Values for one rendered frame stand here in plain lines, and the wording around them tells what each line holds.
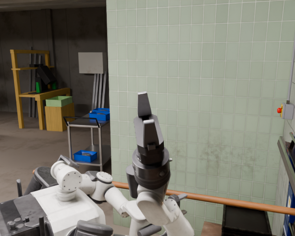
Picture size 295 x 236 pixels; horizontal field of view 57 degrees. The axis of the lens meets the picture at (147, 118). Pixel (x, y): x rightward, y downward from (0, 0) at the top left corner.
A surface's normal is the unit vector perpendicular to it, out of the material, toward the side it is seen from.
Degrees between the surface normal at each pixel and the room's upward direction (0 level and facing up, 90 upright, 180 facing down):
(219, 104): 90
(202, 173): 90
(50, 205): 0
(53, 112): 90
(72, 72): 90
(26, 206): 0
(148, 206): 113
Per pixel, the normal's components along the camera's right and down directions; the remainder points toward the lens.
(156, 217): -0.28, 0.58
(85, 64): -0.27, 0.22
